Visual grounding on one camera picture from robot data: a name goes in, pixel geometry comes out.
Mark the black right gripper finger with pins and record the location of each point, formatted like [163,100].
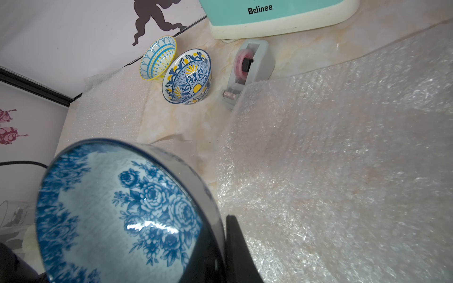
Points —
[240,267]

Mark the blue floral ceramic bowl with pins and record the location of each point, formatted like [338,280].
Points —
[114,212]

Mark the right bubble wrap sheet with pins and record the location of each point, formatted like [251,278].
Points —
[345,174]

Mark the bubble wrap sheet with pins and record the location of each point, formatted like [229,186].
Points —
[111,107]
[345,174]

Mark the far bubble wrap sheet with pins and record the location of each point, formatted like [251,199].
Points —
[111,107]

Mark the blue yellow patterned bowl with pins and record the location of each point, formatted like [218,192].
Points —
[188,80]

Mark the grey tape dispenser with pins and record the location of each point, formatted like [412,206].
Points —
[253,62]

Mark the yellow dotted ceramic bowl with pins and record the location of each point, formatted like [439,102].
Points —
[158,58]

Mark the mint green toaster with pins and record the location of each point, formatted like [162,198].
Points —
[231,20]

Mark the black corner frame post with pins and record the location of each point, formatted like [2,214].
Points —
[34,88]

